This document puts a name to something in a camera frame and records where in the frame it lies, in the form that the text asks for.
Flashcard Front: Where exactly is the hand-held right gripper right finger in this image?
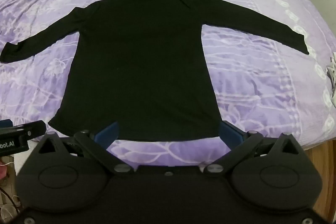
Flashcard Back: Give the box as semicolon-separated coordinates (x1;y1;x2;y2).
204;120;306;176

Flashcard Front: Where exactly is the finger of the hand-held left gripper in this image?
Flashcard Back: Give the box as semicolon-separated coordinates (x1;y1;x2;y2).
11;120;48;142

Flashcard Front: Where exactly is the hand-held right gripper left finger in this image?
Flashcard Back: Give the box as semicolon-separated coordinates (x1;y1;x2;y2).
38;122;134;176

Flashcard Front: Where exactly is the black long-sleeve shirt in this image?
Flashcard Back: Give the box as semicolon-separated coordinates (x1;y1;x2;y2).
0;0;310;142

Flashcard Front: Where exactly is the purple floral bedsheet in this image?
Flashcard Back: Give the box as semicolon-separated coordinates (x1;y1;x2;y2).
0;0;336;170

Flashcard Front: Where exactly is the white crumpled cloth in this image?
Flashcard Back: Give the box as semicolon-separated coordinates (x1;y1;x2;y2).
325;52;336;109

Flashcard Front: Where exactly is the white cable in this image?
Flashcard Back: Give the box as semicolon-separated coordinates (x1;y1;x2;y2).
0;195;21;224

